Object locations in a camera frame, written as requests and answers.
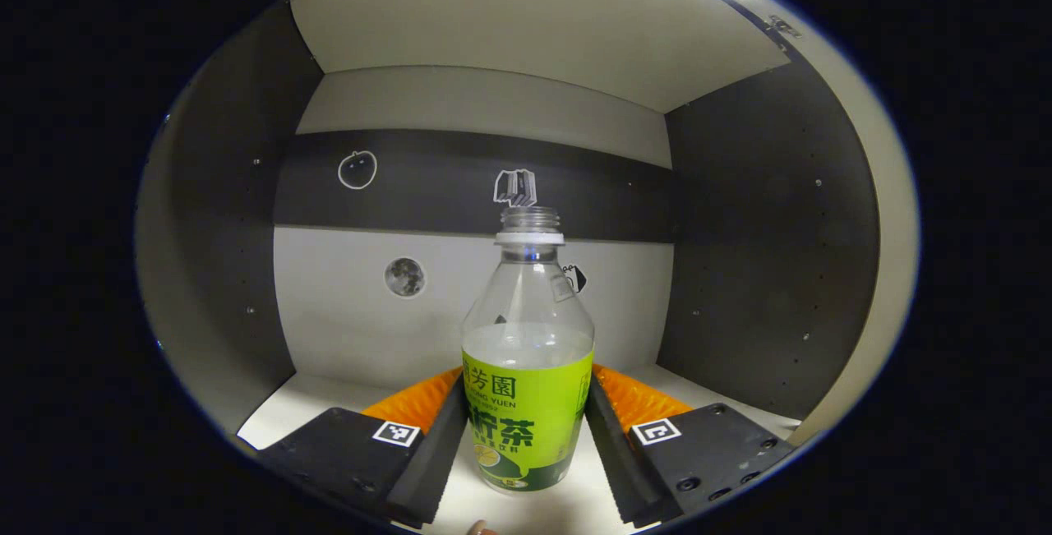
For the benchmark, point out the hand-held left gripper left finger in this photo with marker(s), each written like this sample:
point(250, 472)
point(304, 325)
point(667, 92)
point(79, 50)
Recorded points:
point(427, 469)

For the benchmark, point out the white cabinet door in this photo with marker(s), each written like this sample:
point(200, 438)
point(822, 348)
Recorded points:
point(892, 231)
point(205, 387)

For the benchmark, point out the white and grey cabinet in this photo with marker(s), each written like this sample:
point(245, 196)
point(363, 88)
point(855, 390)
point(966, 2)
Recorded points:
point(493, 25)

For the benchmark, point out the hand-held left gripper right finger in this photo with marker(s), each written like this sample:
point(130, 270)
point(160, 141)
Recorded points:
point(625, 469)

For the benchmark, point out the clear bottle with green label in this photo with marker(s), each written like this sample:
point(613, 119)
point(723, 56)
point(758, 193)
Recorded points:
point(526, 403)

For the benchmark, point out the metal door hinge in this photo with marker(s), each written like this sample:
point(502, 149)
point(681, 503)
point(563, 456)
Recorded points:
point(783, 25)

